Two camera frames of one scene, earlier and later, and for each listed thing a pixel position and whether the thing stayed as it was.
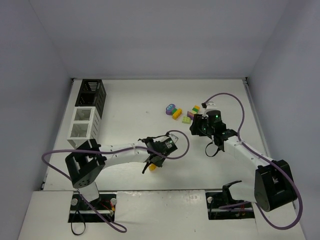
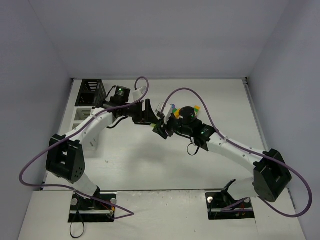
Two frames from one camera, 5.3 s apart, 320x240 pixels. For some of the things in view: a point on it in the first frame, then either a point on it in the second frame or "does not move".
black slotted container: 92,93 does not move
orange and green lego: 176,113 does not move
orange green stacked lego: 196,108 does not move
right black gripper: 196,125 → 169,127
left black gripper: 155,158 → 143,112
